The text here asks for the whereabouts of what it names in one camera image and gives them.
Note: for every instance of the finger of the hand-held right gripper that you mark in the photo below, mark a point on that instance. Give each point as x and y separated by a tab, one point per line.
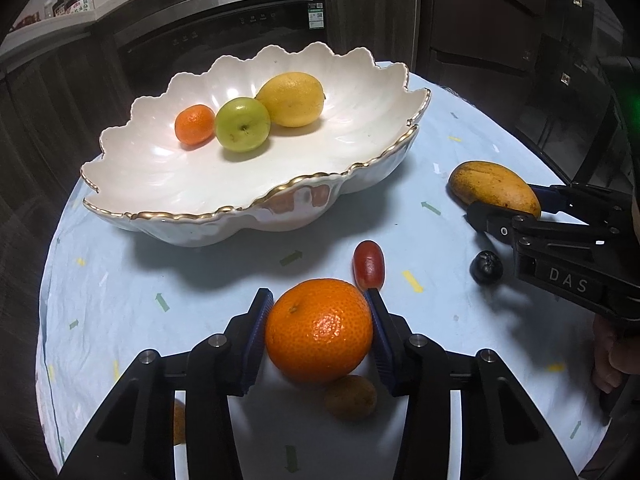
492	220
565	197

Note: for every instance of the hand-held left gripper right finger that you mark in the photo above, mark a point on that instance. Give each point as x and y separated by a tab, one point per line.
384	355

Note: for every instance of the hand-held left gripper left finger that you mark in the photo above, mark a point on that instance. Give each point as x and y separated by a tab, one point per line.
252	355

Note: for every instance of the yellow mango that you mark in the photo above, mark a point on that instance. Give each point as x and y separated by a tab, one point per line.
492	185

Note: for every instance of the dark blueberry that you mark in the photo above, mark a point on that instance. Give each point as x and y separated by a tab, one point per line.
486	269

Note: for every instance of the brown longan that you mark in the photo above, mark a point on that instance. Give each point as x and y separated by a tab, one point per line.
350	399
178	425

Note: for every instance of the orange mandarin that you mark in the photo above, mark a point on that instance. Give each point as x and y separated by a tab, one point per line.
195	125
320	332

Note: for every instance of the red grape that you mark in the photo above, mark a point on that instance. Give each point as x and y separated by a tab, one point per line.
369	264

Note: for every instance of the white scalloped ceramic bowl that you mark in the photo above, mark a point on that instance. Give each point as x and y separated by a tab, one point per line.
165	170

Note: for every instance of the green apple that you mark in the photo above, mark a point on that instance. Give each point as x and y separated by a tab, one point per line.
242	125

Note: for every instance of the yellow lemon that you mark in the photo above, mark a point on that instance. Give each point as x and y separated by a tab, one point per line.
292	100

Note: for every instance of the person's right hand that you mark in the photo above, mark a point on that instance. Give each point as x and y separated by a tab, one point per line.
607	355

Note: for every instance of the light blue patterned tablecloth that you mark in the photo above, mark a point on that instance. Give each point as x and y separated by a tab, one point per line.
150	320

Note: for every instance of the dark refrigerator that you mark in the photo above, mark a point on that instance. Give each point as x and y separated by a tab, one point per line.
500	25

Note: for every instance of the black built-in oven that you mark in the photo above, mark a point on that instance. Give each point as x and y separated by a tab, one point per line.
210	35

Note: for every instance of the white kitchen countertop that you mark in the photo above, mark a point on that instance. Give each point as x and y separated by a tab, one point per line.
45	30

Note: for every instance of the dark glass bottle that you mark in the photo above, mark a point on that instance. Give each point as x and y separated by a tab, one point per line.
60	5

